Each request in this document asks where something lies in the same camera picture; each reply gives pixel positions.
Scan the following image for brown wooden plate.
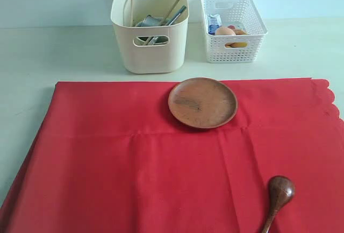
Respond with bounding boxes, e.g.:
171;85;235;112
168;77;238;129

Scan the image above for metal table knife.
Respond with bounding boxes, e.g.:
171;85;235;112
147;5;187;46

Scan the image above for wooden chopstick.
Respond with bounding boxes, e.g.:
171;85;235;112
123;0;133;27
143;0;180;46

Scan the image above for stainless steel cup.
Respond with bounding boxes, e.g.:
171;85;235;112
135;15;162;27

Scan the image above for brown egg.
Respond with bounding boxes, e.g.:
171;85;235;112
214;26;236;36

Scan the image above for blue white milk carton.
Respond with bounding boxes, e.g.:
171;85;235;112
206;14;222;35

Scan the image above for fried chicken piece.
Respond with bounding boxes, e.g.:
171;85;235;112
234;29;247;36

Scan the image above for pale green bowl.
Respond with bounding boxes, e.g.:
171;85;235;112
135;36;169;45

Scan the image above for red tablecloth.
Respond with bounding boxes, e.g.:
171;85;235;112
1;78;343;232

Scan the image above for cream plastic bin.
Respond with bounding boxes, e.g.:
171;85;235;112
110;0;189;74

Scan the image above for white perforated plastic basket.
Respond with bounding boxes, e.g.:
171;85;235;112
200;0;268;63

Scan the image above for dark wooden spoon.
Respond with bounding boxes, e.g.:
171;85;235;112
262;175;296;232

